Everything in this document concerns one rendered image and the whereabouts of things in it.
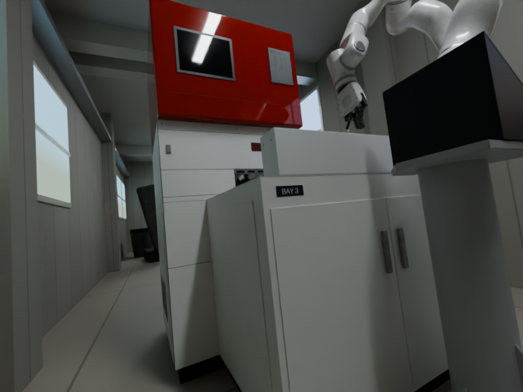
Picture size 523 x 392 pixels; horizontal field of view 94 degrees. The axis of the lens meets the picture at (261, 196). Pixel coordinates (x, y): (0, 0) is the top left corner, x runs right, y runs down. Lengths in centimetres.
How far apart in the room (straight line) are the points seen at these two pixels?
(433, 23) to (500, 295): 94
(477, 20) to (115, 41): 311
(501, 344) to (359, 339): 33
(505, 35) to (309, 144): 213
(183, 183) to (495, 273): 114
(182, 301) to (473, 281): 106
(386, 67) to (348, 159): 220
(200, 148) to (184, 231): 42
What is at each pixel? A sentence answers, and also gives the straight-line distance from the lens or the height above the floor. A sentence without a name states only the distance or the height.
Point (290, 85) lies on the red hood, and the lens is 162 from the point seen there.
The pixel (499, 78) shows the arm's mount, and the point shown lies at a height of 96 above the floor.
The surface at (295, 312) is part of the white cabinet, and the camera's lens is 72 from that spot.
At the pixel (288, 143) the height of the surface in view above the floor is 91.
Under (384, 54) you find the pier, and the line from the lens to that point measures 306.
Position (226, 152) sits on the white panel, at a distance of 132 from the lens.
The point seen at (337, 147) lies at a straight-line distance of 84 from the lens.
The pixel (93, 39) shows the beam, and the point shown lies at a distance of 347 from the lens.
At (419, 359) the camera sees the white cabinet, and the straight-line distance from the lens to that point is 114.
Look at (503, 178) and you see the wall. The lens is 254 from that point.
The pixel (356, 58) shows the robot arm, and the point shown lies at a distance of 107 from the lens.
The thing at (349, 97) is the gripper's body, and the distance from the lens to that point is 104.
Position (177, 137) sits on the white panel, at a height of 114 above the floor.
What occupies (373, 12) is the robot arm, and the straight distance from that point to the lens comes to 142.
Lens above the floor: 71
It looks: 5 degrees up
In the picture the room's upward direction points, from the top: 6 degrees counter-clockwise
